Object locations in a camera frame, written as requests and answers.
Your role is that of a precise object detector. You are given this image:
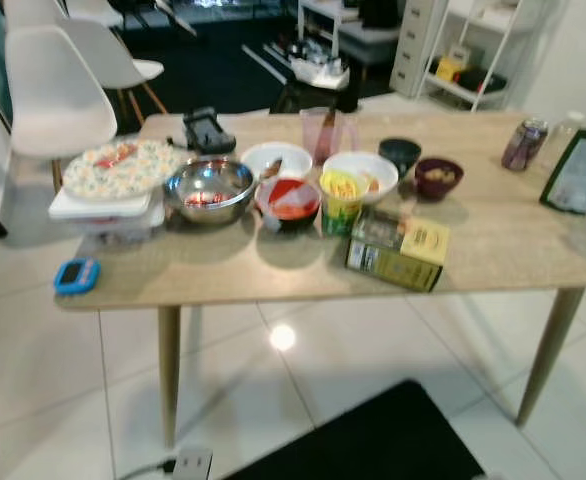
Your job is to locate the light wooden table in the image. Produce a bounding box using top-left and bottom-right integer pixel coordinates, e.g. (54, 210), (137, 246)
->
(55, 110), (586, 451)

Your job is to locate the slim clear bottle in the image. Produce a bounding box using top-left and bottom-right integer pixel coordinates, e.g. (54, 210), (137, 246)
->
(548, 110), (586, 153)

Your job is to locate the dark red drink can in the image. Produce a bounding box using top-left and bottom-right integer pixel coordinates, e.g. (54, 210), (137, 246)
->
(501, 118), (550, 173)

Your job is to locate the maroon bowl with food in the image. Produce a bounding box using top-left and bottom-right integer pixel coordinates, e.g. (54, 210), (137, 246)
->
(414, 158), (466, 203)

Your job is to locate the white ladder shelf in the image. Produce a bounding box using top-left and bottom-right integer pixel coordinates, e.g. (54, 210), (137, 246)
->
(423, 0), (536, 112)

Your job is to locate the yellow green carton box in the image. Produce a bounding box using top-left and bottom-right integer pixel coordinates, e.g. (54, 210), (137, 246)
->
(346, 212), (452, 294)

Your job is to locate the dark teal bowl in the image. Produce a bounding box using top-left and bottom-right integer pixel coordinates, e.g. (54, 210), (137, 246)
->
(379, 138), (424, 180)

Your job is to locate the white bowl with food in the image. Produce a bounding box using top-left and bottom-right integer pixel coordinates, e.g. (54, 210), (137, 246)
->
(323, 152), (401, 207)

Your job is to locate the yellow green noodle cup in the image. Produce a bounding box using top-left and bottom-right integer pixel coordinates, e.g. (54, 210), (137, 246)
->
(319, 168), (367, 238)

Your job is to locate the grey drawer cabinet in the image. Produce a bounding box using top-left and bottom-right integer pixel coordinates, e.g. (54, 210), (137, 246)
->
(390, 0), (450, 100)

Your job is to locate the pink clear pitcher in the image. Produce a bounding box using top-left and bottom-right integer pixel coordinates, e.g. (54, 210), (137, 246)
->
(301, 107), (360, 167)

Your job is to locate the black floor mat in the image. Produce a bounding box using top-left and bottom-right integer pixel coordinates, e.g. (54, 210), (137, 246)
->
(223, 379), (487, 480)

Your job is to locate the red lidded bowl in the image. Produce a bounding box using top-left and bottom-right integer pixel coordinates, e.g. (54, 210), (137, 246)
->
(255, 177), (323, 233)

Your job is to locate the white basket with items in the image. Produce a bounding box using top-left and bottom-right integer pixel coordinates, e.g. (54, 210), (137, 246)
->
(288, 40), (353, 92)

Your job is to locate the small white side table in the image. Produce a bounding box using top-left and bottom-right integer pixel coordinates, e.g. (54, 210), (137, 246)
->
(295, 0), (366, 61)

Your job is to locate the stainless steel bowl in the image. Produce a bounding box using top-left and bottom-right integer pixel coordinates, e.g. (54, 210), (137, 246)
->
(163, 158), (259, 227)

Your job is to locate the black device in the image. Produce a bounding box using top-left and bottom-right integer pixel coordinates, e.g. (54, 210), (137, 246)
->
(168, 106), (238, 157)

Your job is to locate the white power strip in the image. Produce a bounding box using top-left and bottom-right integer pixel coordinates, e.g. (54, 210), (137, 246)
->
(169, 448), (215, 480)

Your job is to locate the floral patterned plate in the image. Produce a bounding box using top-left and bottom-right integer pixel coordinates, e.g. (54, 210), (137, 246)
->
(61, 140), (184, 201)

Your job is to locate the red snack packet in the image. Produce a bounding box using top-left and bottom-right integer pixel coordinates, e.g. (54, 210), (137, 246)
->
(93, 143), (140, 170)

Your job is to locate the white plastic container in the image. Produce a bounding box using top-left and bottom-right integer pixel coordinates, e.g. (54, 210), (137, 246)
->
(49, 188), (166, 242)

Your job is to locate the blue kitchen timer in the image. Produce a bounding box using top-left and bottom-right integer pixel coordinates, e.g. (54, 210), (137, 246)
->
(53, 258), (102, 297)

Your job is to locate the white plastic chair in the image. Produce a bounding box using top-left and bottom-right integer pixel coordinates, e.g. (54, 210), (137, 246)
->
(3, 25), (120, 191)
(63, 0), (126, 29)
(57, 15), (170, 127)

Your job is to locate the grey power cable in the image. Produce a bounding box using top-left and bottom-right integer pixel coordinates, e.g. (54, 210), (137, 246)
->
(118, 458), (179, 480)

